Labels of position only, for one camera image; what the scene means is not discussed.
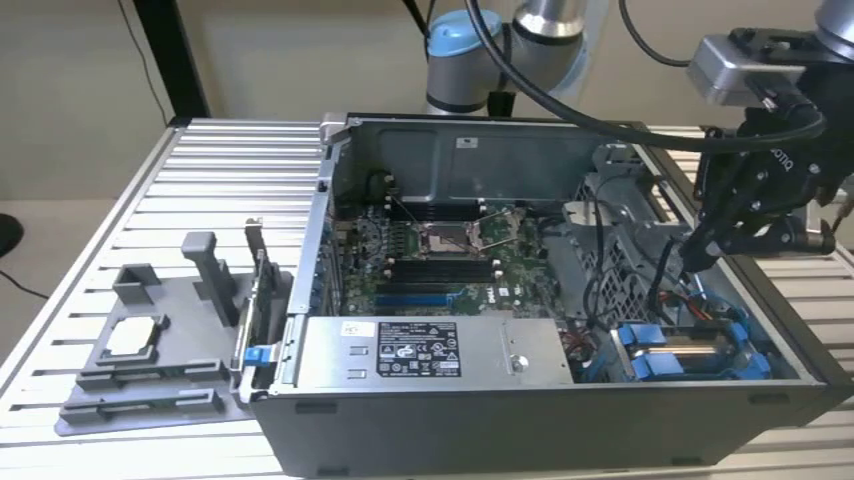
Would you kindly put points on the graphics card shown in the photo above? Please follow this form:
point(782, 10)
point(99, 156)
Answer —
point(270, 287)

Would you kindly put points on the blue case latch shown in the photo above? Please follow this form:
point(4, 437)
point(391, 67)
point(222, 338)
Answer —
point(254, 356)

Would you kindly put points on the silver power supply unit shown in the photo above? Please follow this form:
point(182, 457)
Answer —
point(534, 340)

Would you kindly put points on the green motherboard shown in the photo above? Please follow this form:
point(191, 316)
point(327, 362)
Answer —
point(521, 295)

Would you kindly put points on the metal disk bay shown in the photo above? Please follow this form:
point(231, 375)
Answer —
point(619, 355)

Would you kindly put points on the black frame post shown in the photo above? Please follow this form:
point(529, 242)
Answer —
point(170, 60)

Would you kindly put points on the grey perforated drive cage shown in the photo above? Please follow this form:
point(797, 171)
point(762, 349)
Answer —
point(567, 270)

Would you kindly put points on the CPU socket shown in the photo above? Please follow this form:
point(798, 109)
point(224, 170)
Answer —
point(443, 242)

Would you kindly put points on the silver CPU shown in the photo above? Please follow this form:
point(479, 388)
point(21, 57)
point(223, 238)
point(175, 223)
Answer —
point(134, 336)

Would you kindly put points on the black expansion slot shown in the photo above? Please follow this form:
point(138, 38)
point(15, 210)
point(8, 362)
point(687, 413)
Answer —
point(410, 290)

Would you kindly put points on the blue expansion slot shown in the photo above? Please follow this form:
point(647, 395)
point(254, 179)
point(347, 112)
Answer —
point(414, 300)

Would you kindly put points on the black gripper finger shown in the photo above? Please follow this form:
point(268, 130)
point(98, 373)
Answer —
point(710, 210)
point(781, 235)

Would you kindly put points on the grey parts rack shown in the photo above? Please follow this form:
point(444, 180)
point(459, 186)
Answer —
point(194, 360)

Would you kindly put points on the dark grey PC case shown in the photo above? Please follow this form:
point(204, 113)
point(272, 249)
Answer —
point(467, 435)

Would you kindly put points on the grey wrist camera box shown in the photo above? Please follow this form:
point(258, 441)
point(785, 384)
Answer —
point(727, 75)

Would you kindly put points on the black round base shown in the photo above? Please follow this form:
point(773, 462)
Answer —
point(9, 235)

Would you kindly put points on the empty blue disk carrier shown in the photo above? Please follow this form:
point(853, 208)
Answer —
point(657, 365)

